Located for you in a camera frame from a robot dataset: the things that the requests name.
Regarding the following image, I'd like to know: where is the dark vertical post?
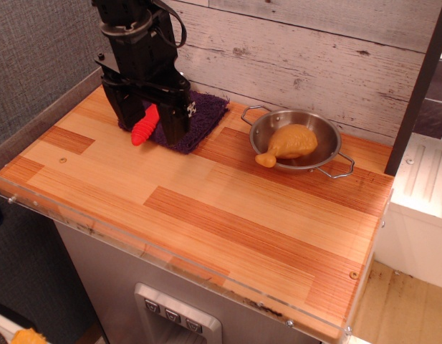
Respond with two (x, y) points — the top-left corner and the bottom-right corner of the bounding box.
(384, 7), (442, 176)

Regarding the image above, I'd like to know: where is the clear acrylic table guard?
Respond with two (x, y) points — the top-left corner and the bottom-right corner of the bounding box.
(0, 166), (393, 343)

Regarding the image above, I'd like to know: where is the yellow toy chicken drumstick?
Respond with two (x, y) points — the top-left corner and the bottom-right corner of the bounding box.
(255, 124), (318, 168)

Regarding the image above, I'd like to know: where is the silver toy fridge cabinet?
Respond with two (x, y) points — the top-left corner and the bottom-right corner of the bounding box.
(56, 224), (318, 343)

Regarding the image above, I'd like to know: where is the yellow object at corner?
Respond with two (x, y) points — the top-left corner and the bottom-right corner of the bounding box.
(11, 328), (48, 344)

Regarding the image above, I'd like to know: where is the white toy sink unit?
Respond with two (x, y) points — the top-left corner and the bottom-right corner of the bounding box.
(375, 133), (442, 287)

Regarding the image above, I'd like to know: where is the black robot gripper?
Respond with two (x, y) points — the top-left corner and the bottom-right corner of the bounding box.
(96, 31), (191, 145)

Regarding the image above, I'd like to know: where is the steel colander bowl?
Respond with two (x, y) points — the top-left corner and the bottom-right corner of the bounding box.
(241, 105), (355, 179)

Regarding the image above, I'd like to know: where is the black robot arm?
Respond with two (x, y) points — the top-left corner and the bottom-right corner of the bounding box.
(92, 1), (195, 145)

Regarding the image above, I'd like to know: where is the red ribbed spoon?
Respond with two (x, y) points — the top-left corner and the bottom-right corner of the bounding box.
(131, 104), (160, 146)

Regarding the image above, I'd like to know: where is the purple towel cloth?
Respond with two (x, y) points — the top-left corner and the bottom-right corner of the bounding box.
(117, 90), (231, 156)

